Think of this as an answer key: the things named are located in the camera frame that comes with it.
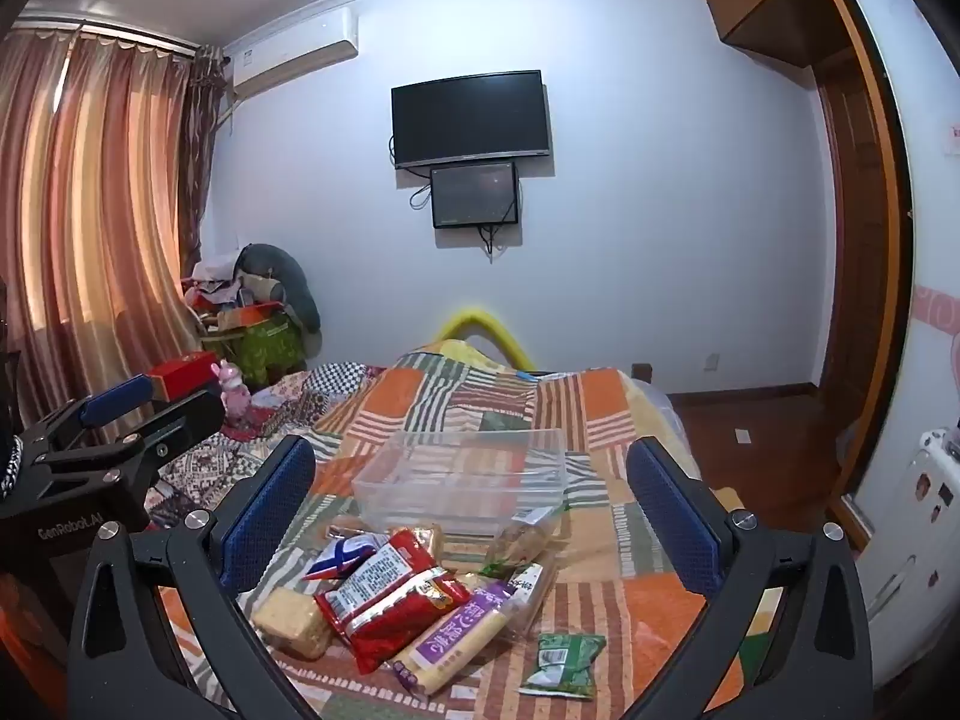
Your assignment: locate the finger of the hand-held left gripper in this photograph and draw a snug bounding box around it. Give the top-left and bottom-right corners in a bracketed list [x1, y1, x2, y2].
[41, 390, 227, 512]
[19, 373, 157, 460]

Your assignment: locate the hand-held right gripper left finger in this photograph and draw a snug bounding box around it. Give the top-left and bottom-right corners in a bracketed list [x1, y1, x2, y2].
[66, 433, 320, 720]

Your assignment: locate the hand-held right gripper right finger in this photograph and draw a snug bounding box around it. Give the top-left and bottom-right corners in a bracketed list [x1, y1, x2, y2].
[626, 436, 875, 720]

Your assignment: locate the blue white snack packet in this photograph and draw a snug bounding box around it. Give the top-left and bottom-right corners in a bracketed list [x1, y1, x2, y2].
[302, 531, 391, 583]

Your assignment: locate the beige cracker packet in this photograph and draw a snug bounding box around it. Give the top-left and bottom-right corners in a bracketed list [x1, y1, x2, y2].
[250, 586, 335, 661]

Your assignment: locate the red snack packet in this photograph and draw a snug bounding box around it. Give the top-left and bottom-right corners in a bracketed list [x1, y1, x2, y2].
[315, 527, 473, 676]

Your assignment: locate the clear pastry packet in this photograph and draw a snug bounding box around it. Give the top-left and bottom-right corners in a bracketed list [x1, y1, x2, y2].
[480, 516, 565, 578]

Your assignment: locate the clear packet green white label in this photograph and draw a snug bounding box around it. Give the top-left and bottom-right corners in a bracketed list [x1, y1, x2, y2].
[491, 556, 560, 638]

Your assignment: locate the dark green snack packet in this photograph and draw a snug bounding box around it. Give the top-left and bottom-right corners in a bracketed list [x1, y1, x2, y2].
[519, 631, 607, 700]

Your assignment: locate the clear plastic container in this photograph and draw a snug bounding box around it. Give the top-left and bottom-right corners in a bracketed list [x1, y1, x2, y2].
[351, 427, 569, 539]

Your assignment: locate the purple label cracker packet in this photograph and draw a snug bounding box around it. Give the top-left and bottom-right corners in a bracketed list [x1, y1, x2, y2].
[390, 577, 526, 698]

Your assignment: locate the red box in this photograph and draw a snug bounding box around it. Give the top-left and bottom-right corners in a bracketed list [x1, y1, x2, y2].
[146, 351, 226, 400]

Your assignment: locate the pink toy rabbit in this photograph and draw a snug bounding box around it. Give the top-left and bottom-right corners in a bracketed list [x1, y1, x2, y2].
[212, 361, 253, 421]

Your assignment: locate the pile of clothes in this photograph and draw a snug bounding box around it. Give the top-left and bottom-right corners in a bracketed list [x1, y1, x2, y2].
[184, 255, 286, 317]

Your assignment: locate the checkered patchwork blanket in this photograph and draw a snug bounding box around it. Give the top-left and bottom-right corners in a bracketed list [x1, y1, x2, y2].
[150, 360, 385, 512]

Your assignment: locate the orange striped curtain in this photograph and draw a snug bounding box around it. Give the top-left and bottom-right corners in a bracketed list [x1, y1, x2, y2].
[0, 26, 197, 428]

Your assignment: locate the dark patterned curtain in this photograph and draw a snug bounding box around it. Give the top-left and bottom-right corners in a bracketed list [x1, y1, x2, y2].
[180, 45, 230, 263]

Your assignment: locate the white appliance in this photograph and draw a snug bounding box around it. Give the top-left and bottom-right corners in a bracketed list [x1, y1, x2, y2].
[855, 427, 960, 683]

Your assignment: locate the wooden door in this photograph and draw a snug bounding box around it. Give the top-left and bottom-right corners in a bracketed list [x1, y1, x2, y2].
[814, 52, 914, 541]

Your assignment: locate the small black monitor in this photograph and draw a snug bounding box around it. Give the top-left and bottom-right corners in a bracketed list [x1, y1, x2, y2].
[430, 161, 521, 229]

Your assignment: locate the white air conditioner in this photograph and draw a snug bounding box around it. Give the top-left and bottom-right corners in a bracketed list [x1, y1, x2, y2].
[231, 7, 359, 98]

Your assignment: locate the white panel pink decal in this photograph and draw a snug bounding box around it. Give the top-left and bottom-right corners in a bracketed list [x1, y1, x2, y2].
[840, 0, 960, 691]

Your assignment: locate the black wall television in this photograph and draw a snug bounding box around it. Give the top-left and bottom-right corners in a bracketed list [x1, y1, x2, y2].
[391, 70, 554, 170]

